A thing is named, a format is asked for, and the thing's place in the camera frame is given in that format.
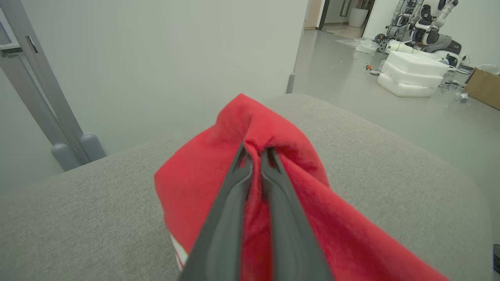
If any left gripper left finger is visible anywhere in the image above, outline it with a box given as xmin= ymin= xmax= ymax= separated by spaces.
xmin=178 ymin=142 xmax=254 ymax=281

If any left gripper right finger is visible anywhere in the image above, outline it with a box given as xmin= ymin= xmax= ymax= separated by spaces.
xmin=259 ymin=147 xmax=334 ymax=281

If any red basketball jersey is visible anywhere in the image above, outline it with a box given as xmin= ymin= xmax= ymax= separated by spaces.
xmin=154 ymin=93 xmax=450 ymax=281

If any white foam block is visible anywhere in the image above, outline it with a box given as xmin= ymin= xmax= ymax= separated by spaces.
xmin=377 ymin=73 xmax=436 ymax=98
xmin=380 ymin=62 xmax=444 ymax=89
xmin=386 ymin=51 xmax=450 ymax=77

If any white foam sheet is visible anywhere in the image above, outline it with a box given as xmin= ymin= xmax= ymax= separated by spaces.
xmin=335 ymin=37 xmax=381 ymax=55

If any white foam roll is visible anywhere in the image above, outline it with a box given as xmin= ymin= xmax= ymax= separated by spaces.
xmin=385 ymin=39 xmax=417 ymax=55

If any beige wooden door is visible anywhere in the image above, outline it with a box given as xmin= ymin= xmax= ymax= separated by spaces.
xmin=305 ymin=0 xmax=323 ymax=29

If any white round bin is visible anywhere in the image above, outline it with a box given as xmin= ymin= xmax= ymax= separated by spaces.
xmin=348 ymin=8 xmax=370 ymax=28

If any grey robot parts assembly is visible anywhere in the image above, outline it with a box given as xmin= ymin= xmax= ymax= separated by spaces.
xmin=375 ymin=0 xmax=415 ymax=43

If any brown cardboard box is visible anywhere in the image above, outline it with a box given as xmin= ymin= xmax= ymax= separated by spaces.
xmin=463 ymin=68 xmax=500 ymax=110

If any white grey humanoid robot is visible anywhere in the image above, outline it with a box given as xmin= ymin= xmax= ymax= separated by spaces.
xmin=410 ymin=0 xmax=463 ymax=55

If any grey metal partition post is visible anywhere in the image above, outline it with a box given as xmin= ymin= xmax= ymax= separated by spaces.
xmin=0 ymin=0 xmax=107 ymax=172

